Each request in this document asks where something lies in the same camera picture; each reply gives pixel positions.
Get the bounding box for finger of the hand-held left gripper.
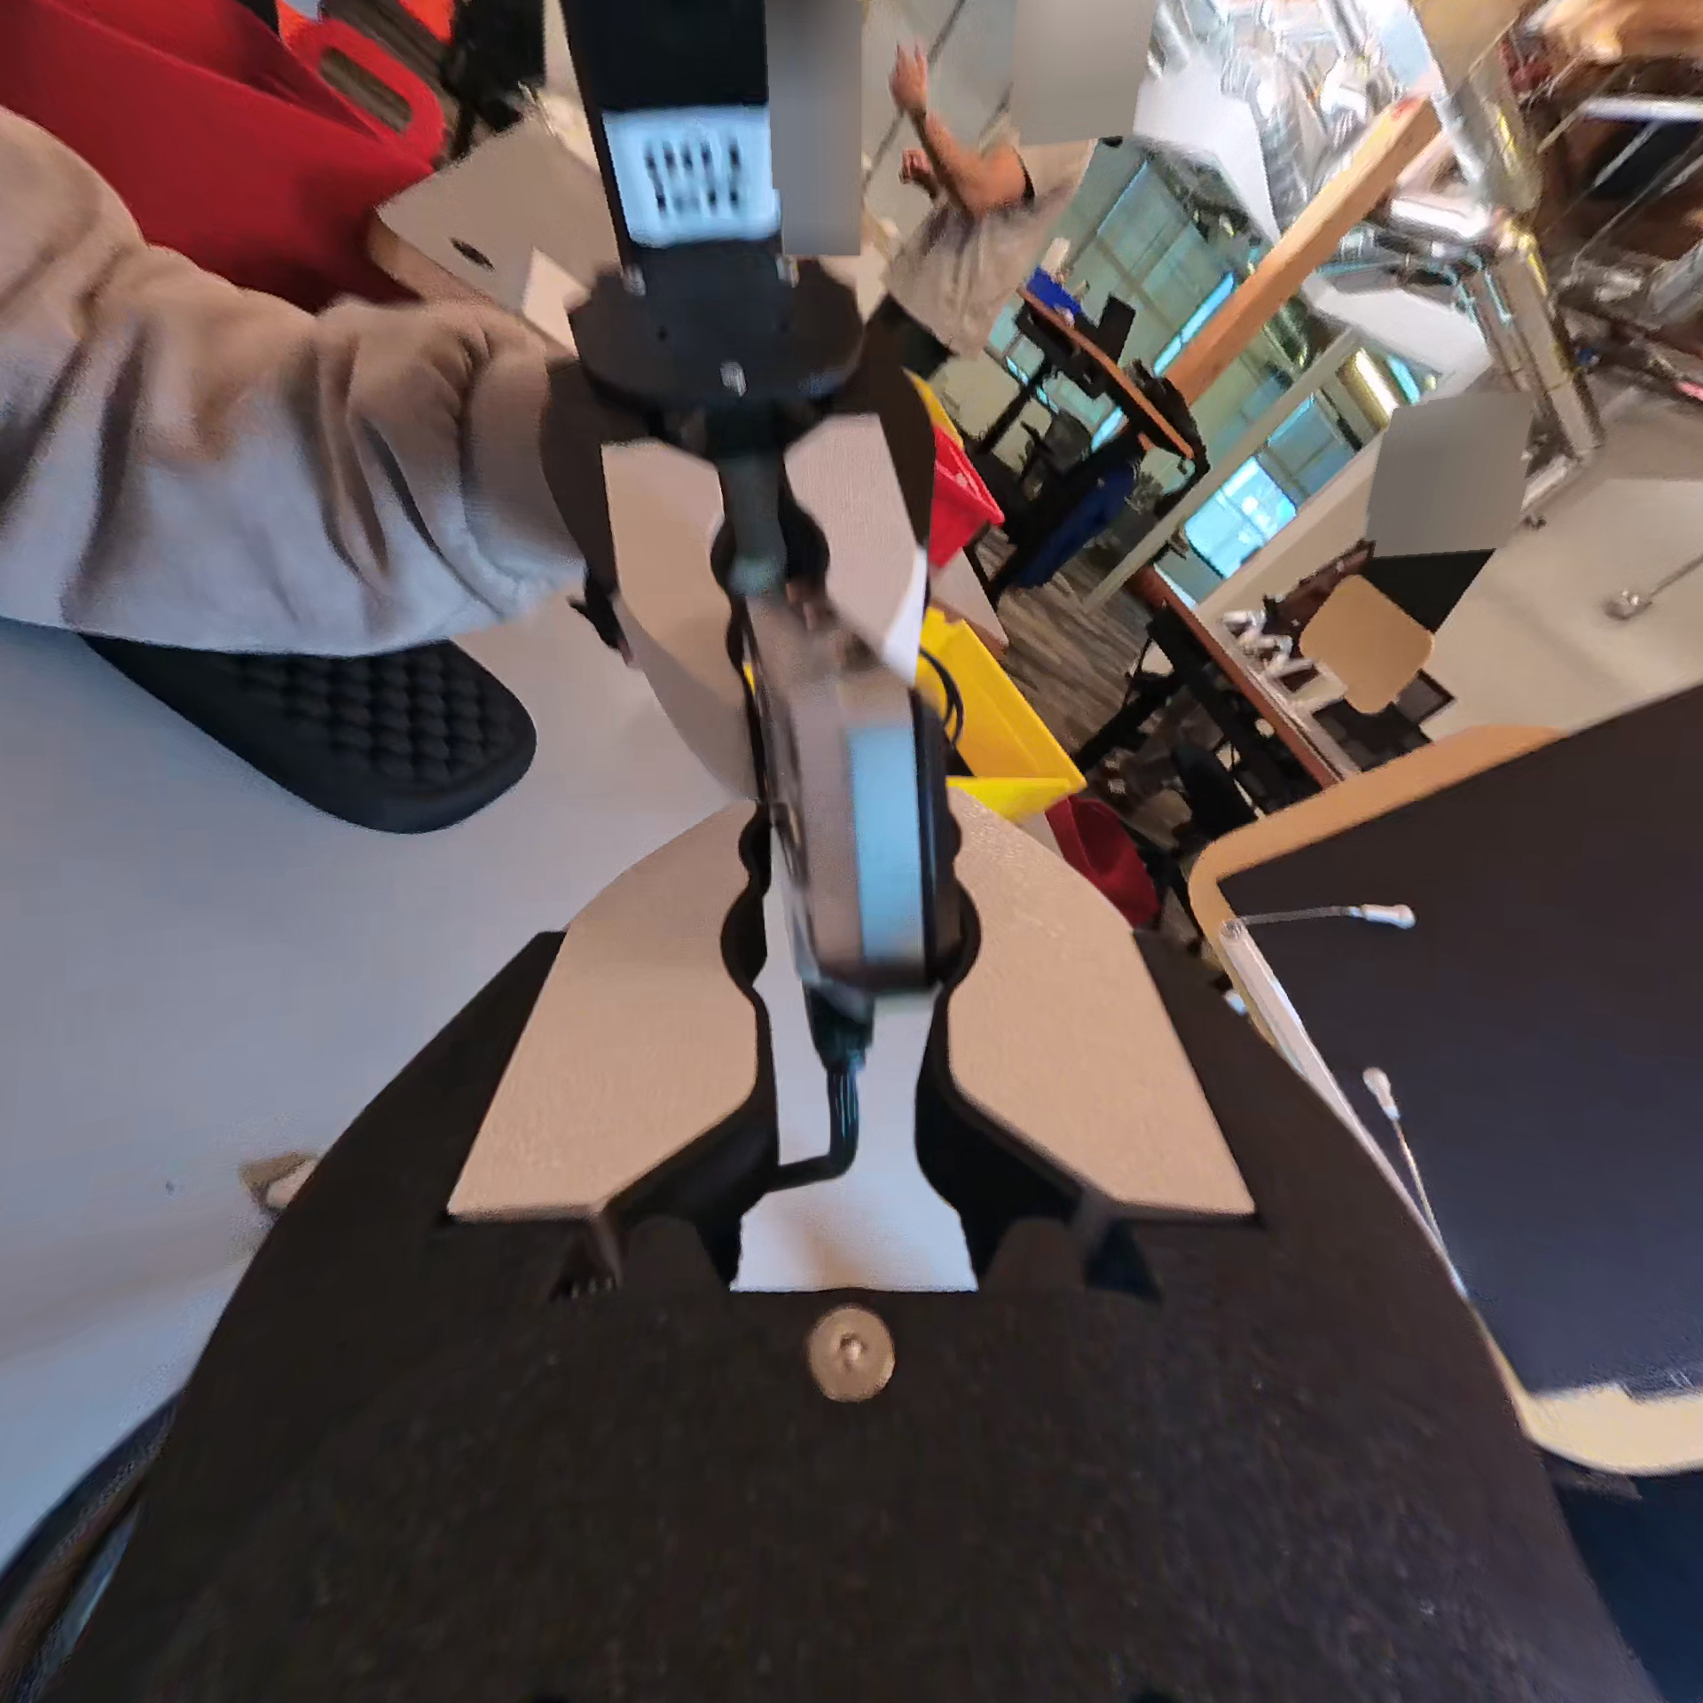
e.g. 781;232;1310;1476
782;415;929;690
602;441;770;803

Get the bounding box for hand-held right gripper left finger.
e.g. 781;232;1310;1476
446;800;776;1221

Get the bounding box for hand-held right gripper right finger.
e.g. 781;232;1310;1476
914;794;1257;1234

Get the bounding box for yellow plastic bin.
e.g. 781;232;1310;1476
910;603;1089;823

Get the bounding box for black hdmi switch with cable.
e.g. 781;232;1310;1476
239;585;964;1214

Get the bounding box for person's left forearm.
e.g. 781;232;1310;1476
0;106;595;657

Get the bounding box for grey flat board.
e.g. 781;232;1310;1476
370;118;630;350

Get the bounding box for brown standing desk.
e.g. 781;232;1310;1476
1017;286;1208;471

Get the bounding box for black mesh wrist rest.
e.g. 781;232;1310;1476
80;636;540;837

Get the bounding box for long wooden desk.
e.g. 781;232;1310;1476
1128;565;1348;789

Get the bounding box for silver bent duct pipe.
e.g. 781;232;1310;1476
1382;53;1613;459

